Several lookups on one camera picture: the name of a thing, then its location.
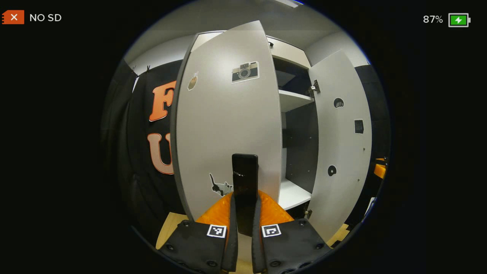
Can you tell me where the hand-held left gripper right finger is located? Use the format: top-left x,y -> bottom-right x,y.
252,190 -> 331,274

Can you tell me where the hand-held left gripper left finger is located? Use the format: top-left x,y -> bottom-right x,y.
158,192 -> 239,274

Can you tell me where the beige cabinet door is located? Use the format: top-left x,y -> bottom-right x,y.
170,21 -> 283,236
306,50 -> 372,242

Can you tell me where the black door handle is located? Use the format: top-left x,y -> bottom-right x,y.
232,153 -> 259,236

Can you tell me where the beige double-door shoe cabinet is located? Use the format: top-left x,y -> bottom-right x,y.
189,30 -> 321,221

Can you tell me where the white cabinet shelf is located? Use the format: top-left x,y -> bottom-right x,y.
278,179 -> 312,211
279,89 -> 315,113

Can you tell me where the beige cabinet top panel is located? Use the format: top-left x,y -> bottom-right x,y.
190,31 -> 311,70

